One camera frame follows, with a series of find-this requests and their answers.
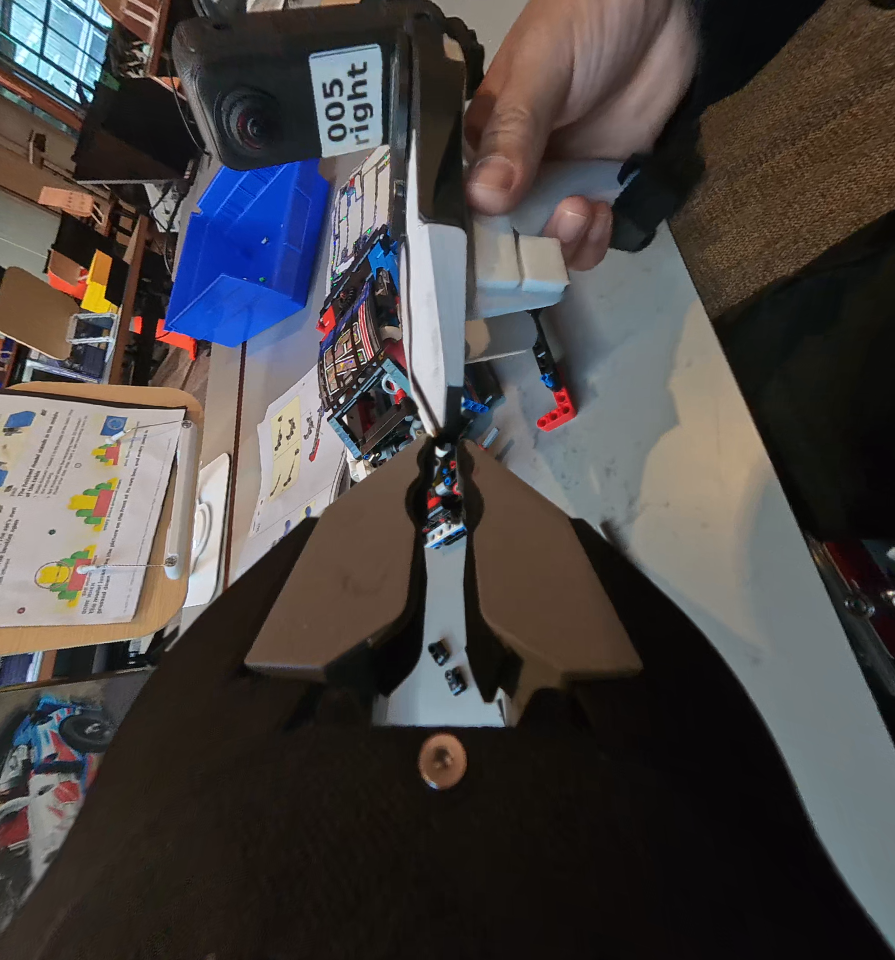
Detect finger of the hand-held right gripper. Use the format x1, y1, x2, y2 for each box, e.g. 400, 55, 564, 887
401, 127, 470, 438

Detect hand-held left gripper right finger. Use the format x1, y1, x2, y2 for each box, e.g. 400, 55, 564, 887
458, 441, 644, 704

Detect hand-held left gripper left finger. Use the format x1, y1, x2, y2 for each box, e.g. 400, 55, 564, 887
243, 441, 430, 697

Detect toy brick race car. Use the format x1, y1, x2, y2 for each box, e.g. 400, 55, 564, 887
316, 225, 509, 556

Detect long black brick beam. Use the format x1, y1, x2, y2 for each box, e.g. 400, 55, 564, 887
528, 309, 563, 393

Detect red angled brick beam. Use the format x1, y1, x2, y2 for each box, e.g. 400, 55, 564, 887
535, 388, 578, 433

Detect adjoining grey desk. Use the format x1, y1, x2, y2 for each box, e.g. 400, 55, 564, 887
110, 213, 248, 601

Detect person's right hand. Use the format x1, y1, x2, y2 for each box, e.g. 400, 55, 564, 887
462, 0, 701, 273

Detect sticker sheet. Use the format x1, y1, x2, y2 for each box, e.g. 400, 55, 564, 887
327, 146, 398, 288

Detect open building instruction booklet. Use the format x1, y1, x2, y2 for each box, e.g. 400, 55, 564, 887
248, 367, 353, 543

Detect black monitor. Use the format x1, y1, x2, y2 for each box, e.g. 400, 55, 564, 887
71, 75, 203, 186

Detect instruction sheet on stand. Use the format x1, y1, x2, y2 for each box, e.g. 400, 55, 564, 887
0, 381, 205, 663

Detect blue plastic bin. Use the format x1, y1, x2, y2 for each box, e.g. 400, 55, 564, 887
164, 157, 335, 348

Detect background wooden workbench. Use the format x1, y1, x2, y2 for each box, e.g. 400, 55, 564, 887
106, 213, 152, 385

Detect yellow plastic bin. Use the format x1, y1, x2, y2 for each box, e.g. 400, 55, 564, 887
78, 249, 120, 314

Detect printed instruction sheet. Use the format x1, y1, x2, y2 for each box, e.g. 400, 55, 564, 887
0, 392, 188, 630

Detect person's black jacket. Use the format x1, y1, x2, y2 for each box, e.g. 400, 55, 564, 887
713, 217, 895, 541

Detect brown display board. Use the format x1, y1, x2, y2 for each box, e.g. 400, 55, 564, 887
0, 266, 83, 361

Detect black toy set box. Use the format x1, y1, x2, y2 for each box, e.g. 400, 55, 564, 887
0, 671, 149, 909

